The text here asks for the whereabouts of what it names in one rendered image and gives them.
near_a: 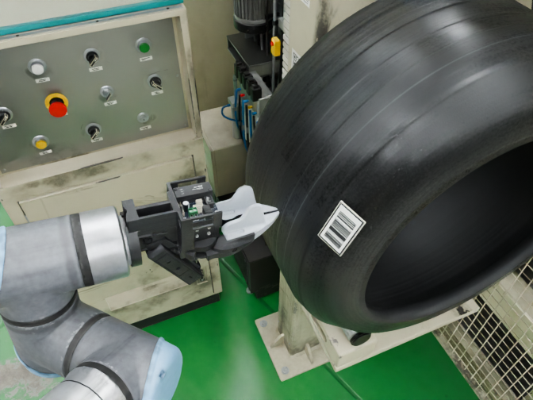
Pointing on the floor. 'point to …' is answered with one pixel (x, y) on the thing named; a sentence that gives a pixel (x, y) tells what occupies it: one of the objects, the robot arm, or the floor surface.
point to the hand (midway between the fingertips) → (269, 217)
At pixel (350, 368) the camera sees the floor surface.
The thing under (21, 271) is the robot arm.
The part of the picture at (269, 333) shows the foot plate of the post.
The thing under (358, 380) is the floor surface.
